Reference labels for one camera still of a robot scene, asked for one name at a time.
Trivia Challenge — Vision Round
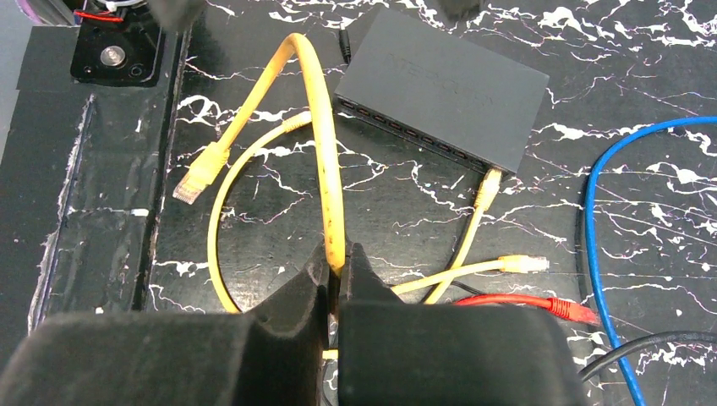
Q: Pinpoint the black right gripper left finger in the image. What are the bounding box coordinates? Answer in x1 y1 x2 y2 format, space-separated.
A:
1 244 331 405

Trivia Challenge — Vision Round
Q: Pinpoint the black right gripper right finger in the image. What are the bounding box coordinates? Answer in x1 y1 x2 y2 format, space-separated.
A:
337 243 588 405

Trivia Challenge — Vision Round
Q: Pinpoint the thin black power cable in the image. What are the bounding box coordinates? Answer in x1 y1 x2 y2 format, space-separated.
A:
577 330 717 383

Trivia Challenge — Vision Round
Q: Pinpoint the black network switch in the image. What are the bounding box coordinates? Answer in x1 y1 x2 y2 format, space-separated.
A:
333 7 549 175

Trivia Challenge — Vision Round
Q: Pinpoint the yellow ethernet cable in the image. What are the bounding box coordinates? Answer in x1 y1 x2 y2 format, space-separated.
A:
172 32 348 278
389 167 550 306

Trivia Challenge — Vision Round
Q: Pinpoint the blue ethernet cable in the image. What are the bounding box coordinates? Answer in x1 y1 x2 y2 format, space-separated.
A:
583 116 717 406

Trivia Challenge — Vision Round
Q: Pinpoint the red ethernet cable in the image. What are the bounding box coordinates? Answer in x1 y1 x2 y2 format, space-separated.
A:
454 294 600 327

